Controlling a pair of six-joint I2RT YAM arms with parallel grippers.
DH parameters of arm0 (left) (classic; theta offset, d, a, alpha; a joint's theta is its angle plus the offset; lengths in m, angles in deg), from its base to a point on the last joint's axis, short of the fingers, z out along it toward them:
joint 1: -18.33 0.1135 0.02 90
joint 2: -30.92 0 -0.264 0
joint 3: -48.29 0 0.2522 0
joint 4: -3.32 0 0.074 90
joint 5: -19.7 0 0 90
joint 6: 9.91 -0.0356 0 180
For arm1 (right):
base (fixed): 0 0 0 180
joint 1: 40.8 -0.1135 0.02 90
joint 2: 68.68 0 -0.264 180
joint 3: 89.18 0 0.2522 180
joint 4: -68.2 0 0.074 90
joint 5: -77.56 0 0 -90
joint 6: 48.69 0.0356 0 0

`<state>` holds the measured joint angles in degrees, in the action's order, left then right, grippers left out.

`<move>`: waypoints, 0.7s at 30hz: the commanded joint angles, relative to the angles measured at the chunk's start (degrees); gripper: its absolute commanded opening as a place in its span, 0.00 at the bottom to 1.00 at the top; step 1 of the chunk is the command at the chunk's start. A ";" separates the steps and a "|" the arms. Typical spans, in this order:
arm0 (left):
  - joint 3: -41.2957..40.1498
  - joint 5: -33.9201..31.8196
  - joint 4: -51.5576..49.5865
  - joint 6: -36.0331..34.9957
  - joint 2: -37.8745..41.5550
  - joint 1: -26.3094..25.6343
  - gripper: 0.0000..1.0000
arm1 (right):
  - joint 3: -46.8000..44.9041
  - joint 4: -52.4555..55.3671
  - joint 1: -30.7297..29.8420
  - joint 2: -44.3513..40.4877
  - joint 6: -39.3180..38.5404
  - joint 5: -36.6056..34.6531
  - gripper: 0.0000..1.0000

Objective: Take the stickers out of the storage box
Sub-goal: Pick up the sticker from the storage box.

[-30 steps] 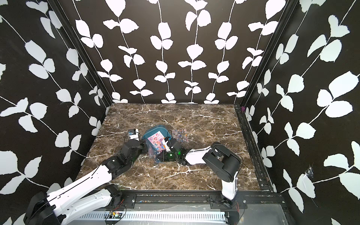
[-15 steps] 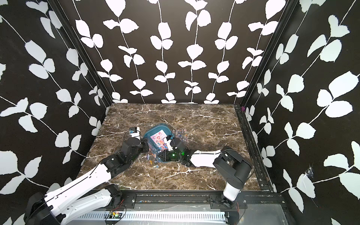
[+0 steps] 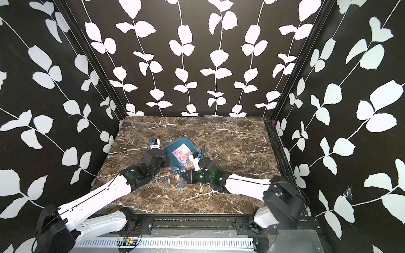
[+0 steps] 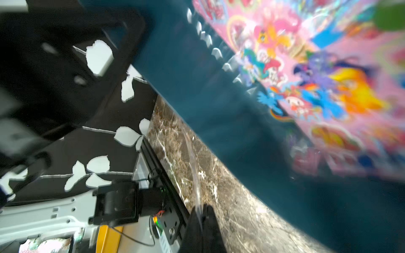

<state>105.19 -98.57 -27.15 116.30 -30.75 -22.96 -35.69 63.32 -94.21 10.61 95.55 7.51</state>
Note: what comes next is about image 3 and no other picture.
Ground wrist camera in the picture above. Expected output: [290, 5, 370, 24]
[189, 152, 201, 171]
[148, 139, 161, 150]

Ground small circuit board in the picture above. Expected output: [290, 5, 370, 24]
[118, 237, 139, 248]

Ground black front mounting rail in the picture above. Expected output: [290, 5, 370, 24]
[118, 214, 323, 237]

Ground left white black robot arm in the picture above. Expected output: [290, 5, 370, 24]
[31, 148, 170, 253]

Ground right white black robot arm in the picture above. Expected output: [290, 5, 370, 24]
[181, 156, 309, 230]

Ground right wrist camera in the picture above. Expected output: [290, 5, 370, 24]
[189, 152, 201, 171]

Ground white perforated cable duct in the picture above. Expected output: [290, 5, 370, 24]
[74, 237, 256, 250]

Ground teal plastic storage box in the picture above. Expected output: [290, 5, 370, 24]
[163, 137, 197, 170]

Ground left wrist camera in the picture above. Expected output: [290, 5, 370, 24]
[148, 139, 161, 150]

